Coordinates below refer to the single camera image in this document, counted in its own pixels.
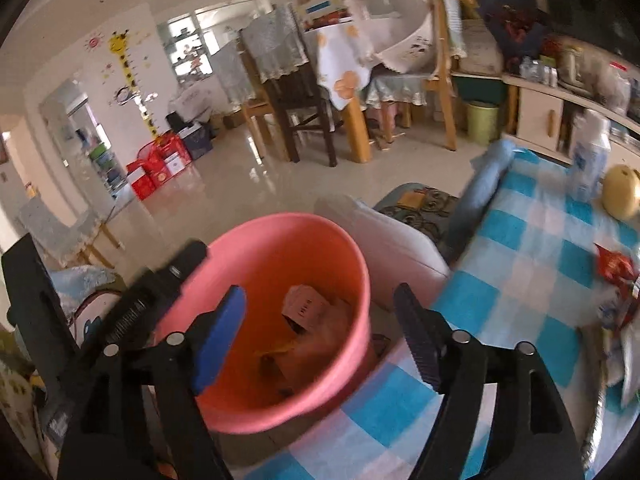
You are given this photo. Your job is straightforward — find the dining table with floral cloth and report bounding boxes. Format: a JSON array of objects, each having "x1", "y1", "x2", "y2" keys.
[{"x1": 303, "y1": 18, "x2": 401, "y2": 164}]

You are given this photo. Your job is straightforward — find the pink carton box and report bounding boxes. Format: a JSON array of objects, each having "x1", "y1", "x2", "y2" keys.
[{"x1": 281, "y1": 285, "x2": 330, "y2": 334}]

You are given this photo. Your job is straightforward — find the dark wooden dining chair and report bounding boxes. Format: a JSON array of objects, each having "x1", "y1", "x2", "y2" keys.
[{"x1": 241, "y1": 4, "x2": 337, "y2": 167}]

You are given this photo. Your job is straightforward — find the green waste bin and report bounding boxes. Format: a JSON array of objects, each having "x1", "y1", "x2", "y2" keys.
[{"x1": 466, "y1": 101, "x2": 499, "y2": 145}]

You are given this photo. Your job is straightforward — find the white stool cushion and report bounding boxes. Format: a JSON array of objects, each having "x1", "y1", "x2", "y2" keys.
[{"x1": 314, "y1": 194, "x2": 450, "y2": 311}]

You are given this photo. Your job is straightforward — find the large yellow pear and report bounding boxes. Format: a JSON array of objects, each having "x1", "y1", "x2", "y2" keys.
[{"x1": 602, "y1": 165, "x2": 640, "y2": 221}]

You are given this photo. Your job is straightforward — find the white mesh food cover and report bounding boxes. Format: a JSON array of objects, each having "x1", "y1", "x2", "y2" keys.
[{"x1": 344, "y1": 0, "x2": 435, "y2": 74}]

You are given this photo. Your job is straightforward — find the pink plastic trash bucket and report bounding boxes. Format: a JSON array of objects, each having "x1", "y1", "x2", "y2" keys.
[{"x1": 155, "y1": 212, "x2": 371, "y2": 434}]

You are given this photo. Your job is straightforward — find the red candy wrapper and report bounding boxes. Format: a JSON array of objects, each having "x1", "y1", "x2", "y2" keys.
[{"x1": 596, "y1": 245, "x2": 638, "y2": 285}]

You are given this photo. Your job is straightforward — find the dark blue flower bouquet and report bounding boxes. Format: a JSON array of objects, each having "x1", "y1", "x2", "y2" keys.
[{"x1": 476, "y1": 0, "x2": 549, "y2": 60}]

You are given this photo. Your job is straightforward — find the clear plastic bag on cabinet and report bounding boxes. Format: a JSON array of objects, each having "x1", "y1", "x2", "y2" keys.
[{"x1": 596, "y1": 62, "x2": 631, "y2": 116}]

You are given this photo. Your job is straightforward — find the giraffe height chart sticker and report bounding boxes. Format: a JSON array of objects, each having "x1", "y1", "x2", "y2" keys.
[{"x1": 108, "y1": 29, "x2": 160, "y2": 140}]

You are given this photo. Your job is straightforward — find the red gift boxes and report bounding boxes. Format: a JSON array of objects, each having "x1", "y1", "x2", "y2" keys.
[{"x1": 126, "y1": 131, "x2": 192, "y2": 200}]

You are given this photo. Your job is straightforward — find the white tv cabinet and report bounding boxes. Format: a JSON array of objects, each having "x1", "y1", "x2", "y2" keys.
[{"x1": 502, "y1": 75, "x2": 639, "y2": 169}]

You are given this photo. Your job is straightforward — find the white milk bottle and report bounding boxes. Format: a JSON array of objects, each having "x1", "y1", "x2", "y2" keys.
[{"x1": 568, "y1": 108, "x2": 611, "y2": 203}]

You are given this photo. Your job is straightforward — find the blue white checkered tablecloth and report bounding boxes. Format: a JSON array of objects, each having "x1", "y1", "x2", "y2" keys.
[{"x1": 244, "y1": 151, "x2": 639, "y2": 479}]

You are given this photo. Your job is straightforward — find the white electric kettle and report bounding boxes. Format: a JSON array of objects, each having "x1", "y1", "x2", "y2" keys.
[{"x1": 559, "y1": 46, "x2": 585, "y2": 88}]

